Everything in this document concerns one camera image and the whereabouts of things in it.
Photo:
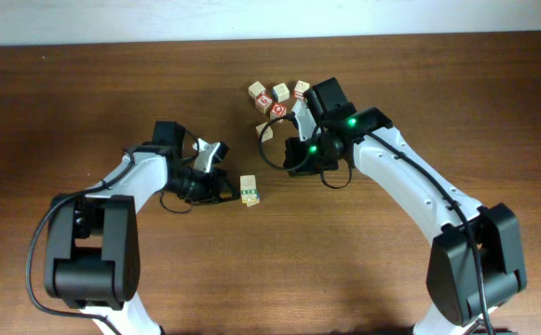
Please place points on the red number 6 block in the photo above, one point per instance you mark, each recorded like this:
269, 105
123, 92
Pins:
263, 103

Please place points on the yellow car block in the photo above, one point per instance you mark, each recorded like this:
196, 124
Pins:
250, 200

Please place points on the blue H block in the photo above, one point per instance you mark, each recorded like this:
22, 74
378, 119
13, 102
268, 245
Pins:
281, 92

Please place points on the green edged picture block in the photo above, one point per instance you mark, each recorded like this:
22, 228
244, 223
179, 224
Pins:
247, 182

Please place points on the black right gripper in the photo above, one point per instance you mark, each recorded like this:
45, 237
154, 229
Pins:
294, 163

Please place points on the red Q block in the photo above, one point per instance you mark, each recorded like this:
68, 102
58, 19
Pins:
277, 111

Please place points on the blue E leaf block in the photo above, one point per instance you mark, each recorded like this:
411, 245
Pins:
256, 89

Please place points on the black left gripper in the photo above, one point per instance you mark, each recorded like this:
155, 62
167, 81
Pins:
216, 181

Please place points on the red bottom picture block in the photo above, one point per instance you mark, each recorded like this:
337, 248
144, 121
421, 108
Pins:
299, 89

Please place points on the red E elephant block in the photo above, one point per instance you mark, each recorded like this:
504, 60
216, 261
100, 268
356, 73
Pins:
264, 132

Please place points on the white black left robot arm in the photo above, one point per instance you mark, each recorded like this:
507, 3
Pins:
93, 261

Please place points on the pineapple green B block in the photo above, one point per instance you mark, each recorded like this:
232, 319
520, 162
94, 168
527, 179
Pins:
249, 193

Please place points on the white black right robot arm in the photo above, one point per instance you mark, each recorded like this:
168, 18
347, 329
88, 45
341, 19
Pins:
476, 261

